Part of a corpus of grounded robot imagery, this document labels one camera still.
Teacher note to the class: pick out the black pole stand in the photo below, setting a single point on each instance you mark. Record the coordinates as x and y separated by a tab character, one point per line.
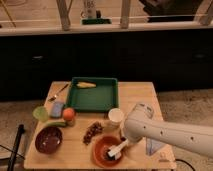
15	148

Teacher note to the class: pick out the white cup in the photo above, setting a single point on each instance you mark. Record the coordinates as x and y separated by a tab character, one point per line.
115	116

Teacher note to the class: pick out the white handled dish brush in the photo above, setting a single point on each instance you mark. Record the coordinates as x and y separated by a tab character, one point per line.
114	152

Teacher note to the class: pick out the orange fruit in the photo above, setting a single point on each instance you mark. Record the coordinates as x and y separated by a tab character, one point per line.
68	114

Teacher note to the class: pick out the bunch of dark grapes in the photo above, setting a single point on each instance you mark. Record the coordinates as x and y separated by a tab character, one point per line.
93	130

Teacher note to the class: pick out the light green cup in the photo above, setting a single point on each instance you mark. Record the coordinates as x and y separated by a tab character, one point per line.
41	113

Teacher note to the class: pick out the dark purple bowl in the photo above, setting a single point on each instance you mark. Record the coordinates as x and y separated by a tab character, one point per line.
48	140

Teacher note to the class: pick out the orange red bowl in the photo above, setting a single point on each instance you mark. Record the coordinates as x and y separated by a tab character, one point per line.
100	149

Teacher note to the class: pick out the green plastic tray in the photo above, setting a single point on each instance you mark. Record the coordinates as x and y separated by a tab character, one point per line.
101	98

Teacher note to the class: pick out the folded blue cloth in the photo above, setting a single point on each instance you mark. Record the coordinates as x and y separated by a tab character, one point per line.
152	146

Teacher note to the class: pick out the metal fork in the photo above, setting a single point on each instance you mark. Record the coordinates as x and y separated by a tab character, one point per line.
54	97

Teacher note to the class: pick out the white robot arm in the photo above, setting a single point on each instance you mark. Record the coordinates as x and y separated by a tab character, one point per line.
139	123

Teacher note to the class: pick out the green cucumber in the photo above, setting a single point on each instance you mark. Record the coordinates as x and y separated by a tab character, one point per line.
57	124

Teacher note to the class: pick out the white bottle on green base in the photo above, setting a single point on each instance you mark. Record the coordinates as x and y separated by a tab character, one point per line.
91	15

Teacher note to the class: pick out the yellow corn cob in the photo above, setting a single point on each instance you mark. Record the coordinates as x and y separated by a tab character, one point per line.
86	85

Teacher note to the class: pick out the blue sponge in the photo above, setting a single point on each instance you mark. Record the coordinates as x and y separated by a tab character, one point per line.
57	109

